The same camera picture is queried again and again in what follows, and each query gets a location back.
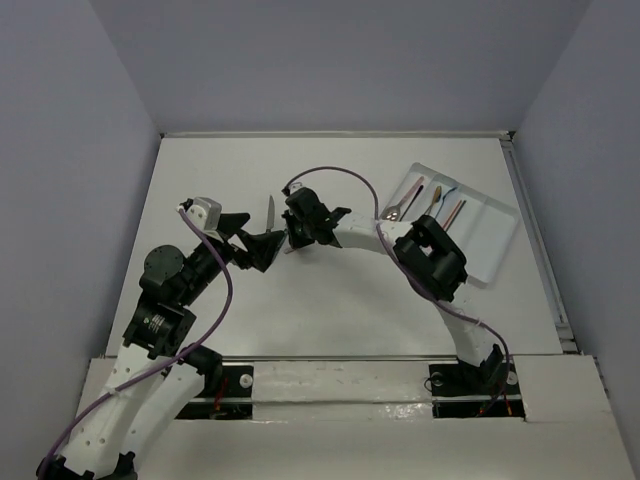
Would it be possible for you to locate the silver knife dark handle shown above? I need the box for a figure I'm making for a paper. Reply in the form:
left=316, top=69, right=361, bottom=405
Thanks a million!
left=266, top=195, right=275, bottom=233

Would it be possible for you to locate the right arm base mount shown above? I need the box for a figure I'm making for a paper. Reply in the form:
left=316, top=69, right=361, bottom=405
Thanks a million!
left=423, top=362, right=526, bottom=419

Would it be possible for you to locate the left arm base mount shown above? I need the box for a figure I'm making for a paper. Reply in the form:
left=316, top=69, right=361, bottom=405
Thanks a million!
left=176, top=363, right=254, bottom=421

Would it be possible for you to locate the white divided utensil tray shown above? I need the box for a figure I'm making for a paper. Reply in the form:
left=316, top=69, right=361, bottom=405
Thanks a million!
left=387, top=163, right=519, bottom=288

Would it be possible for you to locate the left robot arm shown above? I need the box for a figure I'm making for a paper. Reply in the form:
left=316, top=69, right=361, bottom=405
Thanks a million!
left=36, top=206, right=286, bottom=479

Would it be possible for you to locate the aluminium frame rail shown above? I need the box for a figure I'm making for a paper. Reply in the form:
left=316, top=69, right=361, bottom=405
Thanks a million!
left=160, top=130, right=514, bottom=142

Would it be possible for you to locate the purple spoon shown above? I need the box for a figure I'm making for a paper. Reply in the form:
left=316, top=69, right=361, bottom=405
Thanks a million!
left=399, top=185, right=424, bottom=221

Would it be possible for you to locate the orange chopstick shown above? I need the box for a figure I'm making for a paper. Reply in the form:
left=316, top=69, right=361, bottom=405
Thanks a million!
left=442, top=200, right=465, bottom=231

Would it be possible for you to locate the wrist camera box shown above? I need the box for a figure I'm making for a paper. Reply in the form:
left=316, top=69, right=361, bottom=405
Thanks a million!
left=282, top=181, right=304, bottom=197
left=177, top=196, right=222, bottom=236

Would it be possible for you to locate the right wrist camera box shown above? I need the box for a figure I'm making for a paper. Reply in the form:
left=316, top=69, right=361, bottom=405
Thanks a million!
left=282, top=181, right=304, bottom=197

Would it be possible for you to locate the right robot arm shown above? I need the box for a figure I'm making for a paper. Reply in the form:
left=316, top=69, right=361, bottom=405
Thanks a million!
left=283, top=186, right=509, bottom=392

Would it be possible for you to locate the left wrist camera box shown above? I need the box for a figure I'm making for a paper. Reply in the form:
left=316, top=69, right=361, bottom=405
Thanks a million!
left=177, top=196, right=222, bottom=236

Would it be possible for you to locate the gold fork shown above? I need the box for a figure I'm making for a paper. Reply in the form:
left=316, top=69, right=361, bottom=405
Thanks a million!
left=425, top=185, right=442, bottom=215

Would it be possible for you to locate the silver spoon pink handle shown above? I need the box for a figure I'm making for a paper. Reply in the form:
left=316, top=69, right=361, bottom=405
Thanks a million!
left=381, top=176, right=424, bottom=221

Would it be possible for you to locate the blue chopstick diagonal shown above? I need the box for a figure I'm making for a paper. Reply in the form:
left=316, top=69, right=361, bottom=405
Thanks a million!
left=446, top=200, right=467, bottom=232

